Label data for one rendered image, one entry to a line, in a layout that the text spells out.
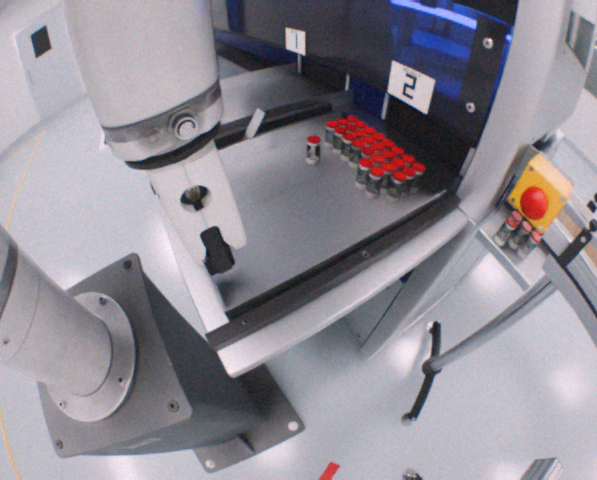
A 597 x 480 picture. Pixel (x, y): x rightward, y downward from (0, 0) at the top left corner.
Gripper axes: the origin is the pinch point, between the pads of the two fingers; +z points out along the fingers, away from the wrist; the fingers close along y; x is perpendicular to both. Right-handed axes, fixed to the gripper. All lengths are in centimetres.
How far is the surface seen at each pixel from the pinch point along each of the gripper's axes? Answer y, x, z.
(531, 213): -18.6, -31.5, -6.1
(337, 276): -7.9, -10.3, 2.5
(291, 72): 54, -41, 4
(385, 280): -10.7, -15.7, 4.6
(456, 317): -24, -84, 93
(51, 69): 543, 159, -3
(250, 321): -7.5, 0.1, 2.4
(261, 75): 54, -31, 3
